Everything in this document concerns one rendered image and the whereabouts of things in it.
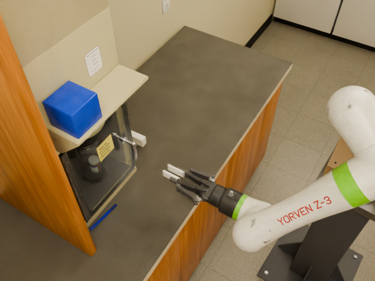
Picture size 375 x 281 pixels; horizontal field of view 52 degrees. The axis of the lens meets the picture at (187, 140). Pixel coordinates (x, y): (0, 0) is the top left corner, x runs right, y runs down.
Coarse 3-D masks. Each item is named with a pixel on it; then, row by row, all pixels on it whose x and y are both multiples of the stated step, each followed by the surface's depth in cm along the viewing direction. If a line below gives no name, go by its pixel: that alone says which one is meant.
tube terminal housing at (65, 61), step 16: (96, 16) 104; (80, 32) 102; (96, 32) 107; (112, 32) 113; (64, 48) 99; (80, 48) 104; (112, 48) 116; (32, 64) 92; (48, 64) 96; (64, 64) 101; (80, 64) 107; (112, 64) 120; (32, 80) 94; (48, 80) 98; (64, 80) 104; (80, 80) 109; (96, 80) 116; (48, 96) 101; (128, 176) 161
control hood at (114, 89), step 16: (112, 80) 117; (128, 80) 117; (144, 80) 118; (112, 96) 112; (128, 96) 113; (112, 112) 109; (48, 128) 105; (96, 128) 105; (64, 144) 106; (80, 144) 102
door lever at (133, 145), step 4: (124, 140) 142; (128, 140) 142; (132, 144) 140; (136, 144) 141; (132, 148) 142; (136, 148) 143; (132, 152) 144; (136, 152) 144; (132, 156) 146; (136, 156) 145
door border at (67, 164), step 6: (66, 156) 116; (66, 162) 117; (72, 168) 121; (72, 174) 122; (72, 180) 124; (72, 186) 125; (78, 186) 128; (78, 192) 130; (84, 204) 136; (84, 210) 138; (84, 216) 140; (90, 216) 144
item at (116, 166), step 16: (112, 128) 132; (128, 128) 142; (96, 144) 128; (128, 144) 147; (80, 160) 123; (96, 160) 132; (112, 160) 141; (128, 160) 152; (80, 176) 127; (96, 176) 136; (112, 176) 146; (96, 192) 140; (112, 192) 152; (96, 208) 145
